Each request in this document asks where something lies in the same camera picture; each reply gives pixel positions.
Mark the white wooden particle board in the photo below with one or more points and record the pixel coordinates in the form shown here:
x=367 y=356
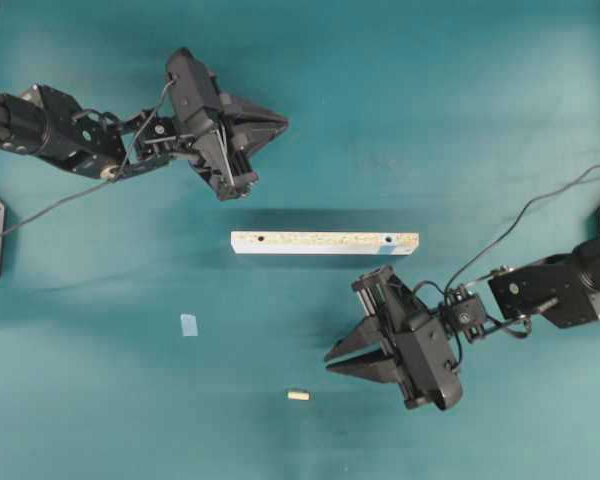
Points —
x=324 y=243

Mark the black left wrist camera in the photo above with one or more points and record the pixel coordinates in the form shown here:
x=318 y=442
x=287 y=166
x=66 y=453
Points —
x=194 y=98

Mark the blue tape piece left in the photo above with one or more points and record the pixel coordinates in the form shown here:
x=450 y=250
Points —
x=189 y=325

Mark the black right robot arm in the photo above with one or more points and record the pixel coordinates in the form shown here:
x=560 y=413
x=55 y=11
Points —
x=564 y=289

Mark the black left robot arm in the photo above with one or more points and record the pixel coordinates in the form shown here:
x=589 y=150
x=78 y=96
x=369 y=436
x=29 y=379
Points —
x=50 y=125

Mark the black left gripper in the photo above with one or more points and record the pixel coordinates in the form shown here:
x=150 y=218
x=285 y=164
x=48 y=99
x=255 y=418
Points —
x=219 y=146

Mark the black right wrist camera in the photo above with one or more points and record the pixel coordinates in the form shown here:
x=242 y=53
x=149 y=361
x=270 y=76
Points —
x=427 y=363

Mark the small wooden dowel rod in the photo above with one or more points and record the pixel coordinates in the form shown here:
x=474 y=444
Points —
x=298 y=395

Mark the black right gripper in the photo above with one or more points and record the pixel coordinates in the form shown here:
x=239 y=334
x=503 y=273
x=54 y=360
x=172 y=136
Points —
x=387 y=303

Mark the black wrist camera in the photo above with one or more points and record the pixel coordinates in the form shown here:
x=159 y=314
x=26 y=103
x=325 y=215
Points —
x=194 y=98
x=427 y=363

